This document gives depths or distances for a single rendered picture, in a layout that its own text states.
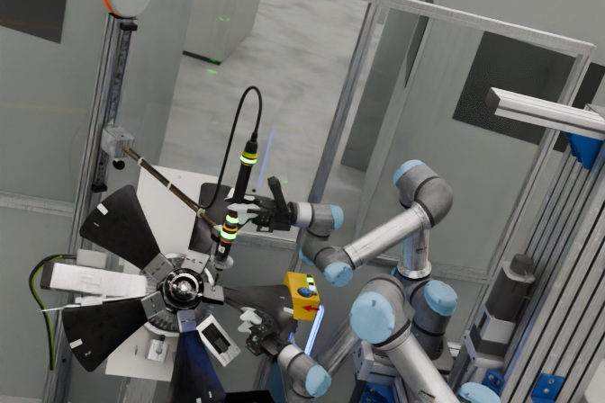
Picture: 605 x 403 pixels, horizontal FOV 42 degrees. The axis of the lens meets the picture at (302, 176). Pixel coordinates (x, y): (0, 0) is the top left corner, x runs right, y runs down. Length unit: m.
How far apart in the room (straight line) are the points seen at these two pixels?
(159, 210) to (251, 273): 0.71
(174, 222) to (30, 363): 1.14
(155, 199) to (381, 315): 0.99
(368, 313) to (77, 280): 0.95
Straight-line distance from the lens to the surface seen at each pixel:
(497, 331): 2.48
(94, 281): 2.53
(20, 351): 3.54
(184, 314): 2.43
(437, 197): 2.43
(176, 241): 2.68
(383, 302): 2.03
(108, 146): 2.76
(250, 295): 2.49
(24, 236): 3.22
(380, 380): 2.80
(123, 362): 2.64
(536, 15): 4.68
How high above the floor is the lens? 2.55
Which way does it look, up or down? 24 degrees down
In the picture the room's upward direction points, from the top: 17 degrees clockwise
